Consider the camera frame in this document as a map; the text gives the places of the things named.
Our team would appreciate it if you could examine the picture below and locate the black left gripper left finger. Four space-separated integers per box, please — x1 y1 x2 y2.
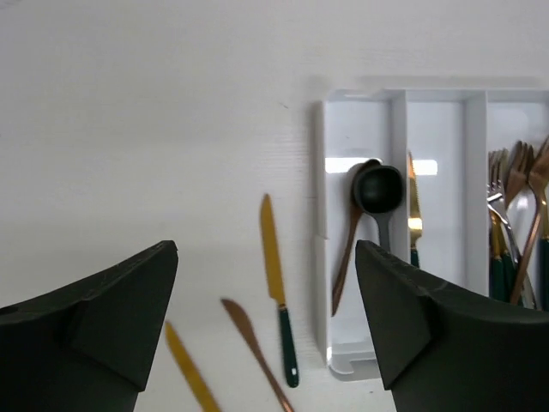
1 240 178 411

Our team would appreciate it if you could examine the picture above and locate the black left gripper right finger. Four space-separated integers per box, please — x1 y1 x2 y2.
355 240 548 411

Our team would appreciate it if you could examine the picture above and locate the gold knife green handle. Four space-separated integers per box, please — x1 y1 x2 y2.
165 321 221 412
407 153 423 268
260 194 300 388

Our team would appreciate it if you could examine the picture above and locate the gold fork green handle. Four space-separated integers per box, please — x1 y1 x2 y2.
489 212 513 303

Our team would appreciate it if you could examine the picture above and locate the rose gold knife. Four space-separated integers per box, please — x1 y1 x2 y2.
220 298 295 412

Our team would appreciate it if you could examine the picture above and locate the black spoon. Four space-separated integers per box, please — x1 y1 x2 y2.
352 161 404 252

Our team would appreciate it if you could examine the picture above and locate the dark wooden spoon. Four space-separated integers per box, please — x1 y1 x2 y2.
331 158 381 317

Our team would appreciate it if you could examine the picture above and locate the dark wooden fork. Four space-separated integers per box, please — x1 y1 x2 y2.
504 141 534 209

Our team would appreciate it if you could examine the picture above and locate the rose gold fork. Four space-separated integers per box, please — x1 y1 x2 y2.
510 143 548 309

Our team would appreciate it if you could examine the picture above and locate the white three-compartment tray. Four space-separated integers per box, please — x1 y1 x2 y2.
314 89 548 382

